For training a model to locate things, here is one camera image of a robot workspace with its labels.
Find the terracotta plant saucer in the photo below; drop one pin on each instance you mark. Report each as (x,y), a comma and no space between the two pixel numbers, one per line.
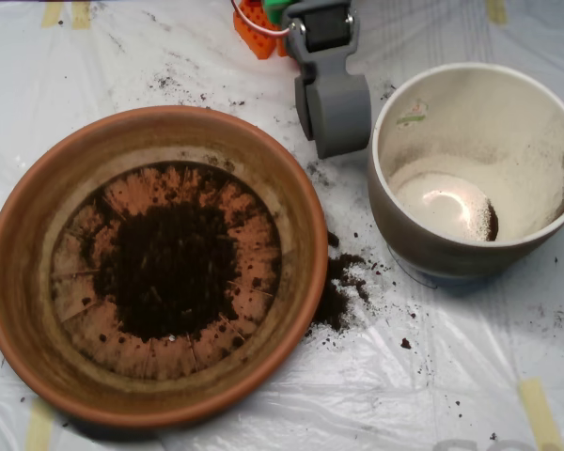
(23,282)

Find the small dark brown food crumb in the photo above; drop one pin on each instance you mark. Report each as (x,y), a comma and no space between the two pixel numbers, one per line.
(405,343)

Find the white ceramic pot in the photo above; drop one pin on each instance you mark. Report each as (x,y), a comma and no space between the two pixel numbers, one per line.
(498,117)

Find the dark soil pile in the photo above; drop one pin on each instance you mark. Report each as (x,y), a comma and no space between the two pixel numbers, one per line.
(178,272)

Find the spilled soil heap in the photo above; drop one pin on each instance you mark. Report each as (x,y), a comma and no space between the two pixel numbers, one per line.
(336,300)

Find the beige masking tape strip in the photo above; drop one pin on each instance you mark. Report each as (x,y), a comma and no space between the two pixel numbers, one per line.
(51,14)
(81,16)
(540,413)
(496,11)
(38,427)

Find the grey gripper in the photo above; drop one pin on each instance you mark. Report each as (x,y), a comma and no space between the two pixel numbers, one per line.
(335,102)

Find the clear plastic cover sheet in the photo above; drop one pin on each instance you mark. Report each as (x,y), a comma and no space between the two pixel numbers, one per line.
(404,399)

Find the orange honeycomb robot base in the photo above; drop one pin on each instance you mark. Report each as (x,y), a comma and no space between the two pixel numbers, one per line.
(256,28)

